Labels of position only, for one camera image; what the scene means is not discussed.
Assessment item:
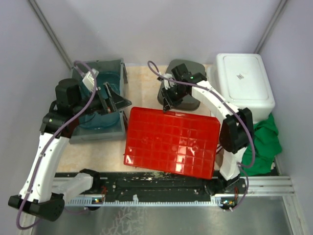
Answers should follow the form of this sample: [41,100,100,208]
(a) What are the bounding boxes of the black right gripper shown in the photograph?
[160,85,188,113]

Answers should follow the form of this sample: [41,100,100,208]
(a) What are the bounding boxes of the red plastic crate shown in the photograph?
[124,107,220,180]

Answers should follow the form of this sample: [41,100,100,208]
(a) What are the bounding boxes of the grey plastic crate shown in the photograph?
[70,58,128,144]

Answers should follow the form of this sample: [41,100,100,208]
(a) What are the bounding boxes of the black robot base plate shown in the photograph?
[66,172,246,210]

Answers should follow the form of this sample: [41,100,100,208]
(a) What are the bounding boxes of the aluminium rail frame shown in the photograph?
[244,175,296,196]

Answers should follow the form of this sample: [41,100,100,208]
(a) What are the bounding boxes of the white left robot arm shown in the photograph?
[8,78,131,221]

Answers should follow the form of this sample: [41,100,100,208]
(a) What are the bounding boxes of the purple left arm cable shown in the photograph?
[16,60,98,230]

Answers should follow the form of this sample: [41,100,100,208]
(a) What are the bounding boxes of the grey-green plastic tub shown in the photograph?
[157,59,206,112]

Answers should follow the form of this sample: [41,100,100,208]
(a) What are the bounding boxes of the green cloth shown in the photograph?
[243,114,282,176]

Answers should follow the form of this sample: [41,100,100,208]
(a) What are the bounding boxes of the large white plastic container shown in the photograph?
[206,53,275,123]

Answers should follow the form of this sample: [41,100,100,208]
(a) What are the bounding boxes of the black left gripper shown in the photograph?
[72,82,132,118]

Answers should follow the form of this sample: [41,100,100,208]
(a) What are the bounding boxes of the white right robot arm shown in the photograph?
[156,64,254,194]

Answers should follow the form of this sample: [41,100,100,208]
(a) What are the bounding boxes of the teal translucent plastic tub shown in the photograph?
[79,72,120,130]

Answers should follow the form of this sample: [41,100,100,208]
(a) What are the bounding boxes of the grey slotted cable duct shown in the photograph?
[66,194,222,207]

